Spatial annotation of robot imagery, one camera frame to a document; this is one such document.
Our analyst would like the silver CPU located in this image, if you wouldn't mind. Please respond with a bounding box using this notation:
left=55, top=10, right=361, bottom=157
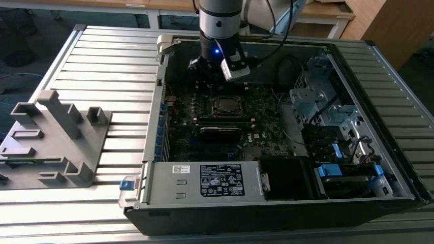
left=217, top=98, right=241, bottom=112

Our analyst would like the metal socket cover frame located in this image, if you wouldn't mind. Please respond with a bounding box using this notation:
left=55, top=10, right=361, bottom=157
left=211, top=95, right=247, bottom=117

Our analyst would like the metal CPU socket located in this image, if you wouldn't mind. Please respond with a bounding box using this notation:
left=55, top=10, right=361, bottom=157
left=210, top=94, right=249, bottom=119

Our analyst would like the plastic fan shroud panel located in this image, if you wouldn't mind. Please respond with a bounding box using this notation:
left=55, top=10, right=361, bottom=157
left=167, top=42, right=282, bottom=84

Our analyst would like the black graphics card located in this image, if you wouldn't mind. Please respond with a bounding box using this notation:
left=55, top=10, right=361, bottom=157
left=198, top=126, right=245, bottom=147

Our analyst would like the metal disk bay cage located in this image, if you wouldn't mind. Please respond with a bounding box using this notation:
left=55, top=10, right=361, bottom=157
left=290, top=54, right=366, bottom=143

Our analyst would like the green motherboard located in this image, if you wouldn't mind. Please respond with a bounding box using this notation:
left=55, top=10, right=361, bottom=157
left=162, top=81, right=306, bottom=163

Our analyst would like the black connector bundle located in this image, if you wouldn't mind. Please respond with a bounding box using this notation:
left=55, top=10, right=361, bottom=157
left=301, top=124, right=343, bottom=160

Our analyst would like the silver power supply unit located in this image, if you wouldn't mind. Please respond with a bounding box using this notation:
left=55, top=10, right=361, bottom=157
left=135, top=160, right=269, bottom=205

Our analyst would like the wooden cabinet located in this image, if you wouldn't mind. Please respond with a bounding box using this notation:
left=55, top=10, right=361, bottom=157
left=341, top=0, right=434, bottom=71

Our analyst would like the blue disk carrier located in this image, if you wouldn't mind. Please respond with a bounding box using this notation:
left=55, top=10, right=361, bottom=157
left=315, top=164, right=382, bottom=178

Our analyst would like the blue plastic case latch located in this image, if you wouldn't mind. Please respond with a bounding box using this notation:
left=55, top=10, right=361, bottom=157
left=120, top=174, right=142, bottom=192

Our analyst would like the grey plastic parts rack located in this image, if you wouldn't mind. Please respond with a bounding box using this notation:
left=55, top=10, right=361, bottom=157
left=0, top=89, right=114, bottom=190

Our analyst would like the black hard disk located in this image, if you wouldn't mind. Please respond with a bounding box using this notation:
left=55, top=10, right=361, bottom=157
left=321, top=176, right=373, bottom=199

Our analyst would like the green RAM stick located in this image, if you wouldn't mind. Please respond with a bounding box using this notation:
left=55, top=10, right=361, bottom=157
left=6, top=158, right=47, bottom=165

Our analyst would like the black PC case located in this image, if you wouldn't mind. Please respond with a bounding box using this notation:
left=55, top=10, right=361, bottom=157
left=122, top=34, right=434, bottom=237

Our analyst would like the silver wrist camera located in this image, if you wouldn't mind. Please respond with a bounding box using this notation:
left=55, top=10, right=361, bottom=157
left=219, top=49, right=253, bottom=82

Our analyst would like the beige case handle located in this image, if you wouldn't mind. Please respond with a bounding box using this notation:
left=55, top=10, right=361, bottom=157
left=155, top=35, right=177, bottom=63

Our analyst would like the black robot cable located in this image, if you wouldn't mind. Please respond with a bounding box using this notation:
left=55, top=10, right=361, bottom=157
left=249, top=0, right=299, bottom=68

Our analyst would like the black looped cable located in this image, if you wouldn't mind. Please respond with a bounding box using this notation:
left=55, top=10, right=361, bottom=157
left=277, top=53, right=306, bottom=89

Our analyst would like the wooden desk white frame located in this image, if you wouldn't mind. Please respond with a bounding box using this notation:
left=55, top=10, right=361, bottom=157
left=0, top=0, right=357, bottom=39

